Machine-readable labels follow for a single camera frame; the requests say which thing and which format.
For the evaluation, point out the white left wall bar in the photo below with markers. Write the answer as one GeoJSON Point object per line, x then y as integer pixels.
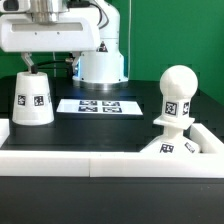
{"type": "Point", "coordinates": [4, 130]}

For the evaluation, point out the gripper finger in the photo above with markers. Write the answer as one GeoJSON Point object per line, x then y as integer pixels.
{"type": "Point", "coordinates": [76, 56]}
{"type": "Point", "coordinates": [26, 57]}

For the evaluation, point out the white lamp bulb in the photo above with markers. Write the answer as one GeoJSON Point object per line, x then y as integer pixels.
{"type": "Point", "coordinates": [178, 84]}

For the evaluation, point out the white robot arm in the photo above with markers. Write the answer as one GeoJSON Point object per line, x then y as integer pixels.
{"type": "Point", "coordinates": [102, 68]}

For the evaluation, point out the white front wall bar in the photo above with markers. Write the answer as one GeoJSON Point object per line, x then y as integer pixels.
{"type": "Point", "coordinates": [118, 164]}

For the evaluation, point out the white lamp shade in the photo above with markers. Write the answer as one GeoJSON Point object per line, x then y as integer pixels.
{"type": "Point", "coordinates": [32, 101]}

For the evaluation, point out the white marker tag sheet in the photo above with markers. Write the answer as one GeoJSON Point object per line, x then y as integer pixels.
{"type": "Point", "coordinates": [99, 107]}

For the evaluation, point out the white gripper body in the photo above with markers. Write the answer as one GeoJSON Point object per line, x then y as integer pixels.
{"type": "Point", "coordinates": [76, 30]}

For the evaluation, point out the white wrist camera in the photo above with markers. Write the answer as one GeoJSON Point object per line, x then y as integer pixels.
{"type": "Point", "coordinates": [15, 6]}

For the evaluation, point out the white lamp base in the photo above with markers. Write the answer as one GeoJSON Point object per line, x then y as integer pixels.
{"type": "Point", "coordinates": [172, 141]}

